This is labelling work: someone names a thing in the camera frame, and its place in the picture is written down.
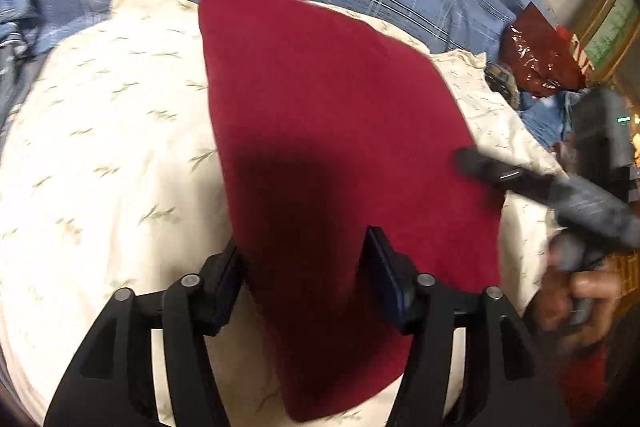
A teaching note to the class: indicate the person's right hand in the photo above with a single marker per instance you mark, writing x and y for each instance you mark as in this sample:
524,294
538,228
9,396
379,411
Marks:
602,288

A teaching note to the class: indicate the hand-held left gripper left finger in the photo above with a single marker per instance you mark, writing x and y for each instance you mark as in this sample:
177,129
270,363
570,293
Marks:
230,279

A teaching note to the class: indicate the gold framed green picture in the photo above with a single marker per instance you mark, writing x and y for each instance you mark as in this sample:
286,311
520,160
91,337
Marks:
612,27

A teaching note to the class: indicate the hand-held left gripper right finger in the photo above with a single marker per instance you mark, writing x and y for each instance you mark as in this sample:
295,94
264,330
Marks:
385,272

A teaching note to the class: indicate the camouflage cloth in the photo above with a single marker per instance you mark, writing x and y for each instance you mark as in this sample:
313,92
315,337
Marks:
505,84

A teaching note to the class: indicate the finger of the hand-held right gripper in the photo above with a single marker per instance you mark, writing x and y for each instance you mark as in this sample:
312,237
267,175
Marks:
500,177

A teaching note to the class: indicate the red cloth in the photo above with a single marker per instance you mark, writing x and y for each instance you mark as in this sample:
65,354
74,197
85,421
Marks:
325,107

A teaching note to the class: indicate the cream leaf-print pillow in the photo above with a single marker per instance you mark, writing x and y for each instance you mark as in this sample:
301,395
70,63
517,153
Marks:
100,132

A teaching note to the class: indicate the dark red plastic bag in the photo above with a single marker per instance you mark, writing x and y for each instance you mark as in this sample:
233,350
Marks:
540,52

